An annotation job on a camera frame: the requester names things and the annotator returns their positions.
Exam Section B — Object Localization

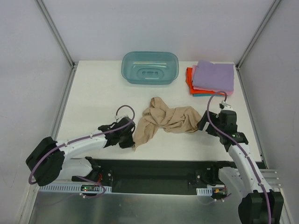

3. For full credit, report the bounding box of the beige t shirt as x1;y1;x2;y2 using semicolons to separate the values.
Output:
133;97;202;149

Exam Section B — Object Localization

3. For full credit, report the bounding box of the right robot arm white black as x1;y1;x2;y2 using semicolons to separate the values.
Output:
198;110;284;224

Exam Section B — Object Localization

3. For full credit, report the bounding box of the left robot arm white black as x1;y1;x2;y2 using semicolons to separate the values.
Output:
26;117;135;186

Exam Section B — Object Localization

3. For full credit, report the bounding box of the teal folded t shirt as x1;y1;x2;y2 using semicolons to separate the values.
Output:
192;94;223;97

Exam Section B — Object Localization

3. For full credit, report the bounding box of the pink folded t shirt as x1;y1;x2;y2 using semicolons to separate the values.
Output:
191;65;234;96

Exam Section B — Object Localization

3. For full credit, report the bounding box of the purple folded t shirt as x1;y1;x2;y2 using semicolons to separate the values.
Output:
192;59;235;92

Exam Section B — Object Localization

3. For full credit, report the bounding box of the orange folded t shirt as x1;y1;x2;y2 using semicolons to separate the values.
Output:
185;65;219;95

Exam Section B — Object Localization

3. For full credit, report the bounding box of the teal plastic tub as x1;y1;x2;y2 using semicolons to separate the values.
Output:
121;51;179;85

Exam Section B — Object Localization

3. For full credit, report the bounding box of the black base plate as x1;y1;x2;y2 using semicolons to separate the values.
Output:
83;157;234;195

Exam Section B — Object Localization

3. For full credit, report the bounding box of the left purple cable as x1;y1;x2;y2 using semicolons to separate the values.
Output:
28;105;136;185

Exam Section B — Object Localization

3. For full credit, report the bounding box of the right white cable duct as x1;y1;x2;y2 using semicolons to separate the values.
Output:
196;187;213;196

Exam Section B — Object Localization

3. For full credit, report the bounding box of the white cable duct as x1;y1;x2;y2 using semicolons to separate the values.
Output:
39;183;103;194
196;187;213;196

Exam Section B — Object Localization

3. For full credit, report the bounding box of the aluminium front rail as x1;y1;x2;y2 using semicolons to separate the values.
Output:
260;169;282;188

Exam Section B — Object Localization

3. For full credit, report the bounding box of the left aluminium frame post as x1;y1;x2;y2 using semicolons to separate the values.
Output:
35;0;76;69

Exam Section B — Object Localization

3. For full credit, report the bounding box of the aluminium frame post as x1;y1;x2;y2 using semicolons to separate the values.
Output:
236;0;283;70
35;0;76;69

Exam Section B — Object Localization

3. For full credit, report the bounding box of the left white cable duct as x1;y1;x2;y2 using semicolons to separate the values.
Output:
39;183;103;194

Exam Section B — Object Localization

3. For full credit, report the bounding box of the right aluminium frame post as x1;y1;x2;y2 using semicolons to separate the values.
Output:
236;0;283;70

